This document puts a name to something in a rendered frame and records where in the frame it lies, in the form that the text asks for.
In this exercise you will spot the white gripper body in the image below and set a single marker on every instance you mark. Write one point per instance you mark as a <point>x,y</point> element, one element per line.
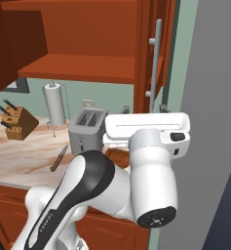
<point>146,121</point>

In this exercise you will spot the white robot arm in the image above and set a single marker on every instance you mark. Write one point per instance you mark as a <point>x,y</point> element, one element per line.
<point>152,175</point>

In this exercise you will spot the brown wooden cutting board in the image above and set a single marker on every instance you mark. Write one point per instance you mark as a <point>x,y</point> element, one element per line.
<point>118,157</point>

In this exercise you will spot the dark red-brown cabinet door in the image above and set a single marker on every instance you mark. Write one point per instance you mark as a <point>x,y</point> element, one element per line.
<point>6,42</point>

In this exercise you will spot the grey fridge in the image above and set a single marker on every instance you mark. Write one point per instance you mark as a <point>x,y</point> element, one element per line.
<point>208,123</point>

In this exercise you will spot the silver toaster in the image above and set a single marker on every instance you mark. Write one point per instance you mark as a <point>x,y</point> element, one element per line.
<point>84,136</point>

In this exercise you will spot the white paper towel roll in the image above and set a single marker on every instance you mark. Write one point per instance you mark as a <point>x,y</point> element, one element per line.
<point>54,104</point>

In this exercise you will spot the wooden knife block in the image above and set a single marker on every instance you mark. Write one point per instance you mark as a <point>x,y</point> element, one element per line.
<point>22,125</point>

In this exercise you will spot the red-brown base cabinets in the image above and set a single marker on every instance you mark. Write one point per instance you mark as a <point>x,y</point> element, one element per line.
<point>9,211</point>

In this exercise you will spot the grey wall outlet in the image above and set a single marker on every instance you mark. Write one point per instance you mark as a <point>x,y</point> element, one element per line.
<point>126,109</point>
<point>88,103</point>

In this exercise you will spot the red-brown wall cabinet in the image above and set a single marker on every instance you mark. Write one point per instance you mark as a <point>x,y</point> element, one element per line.
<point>87,39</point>

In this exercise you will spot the dark framed wall panel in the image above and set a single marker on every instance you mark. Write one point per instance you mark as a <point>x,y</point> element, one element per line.
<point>19,85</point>

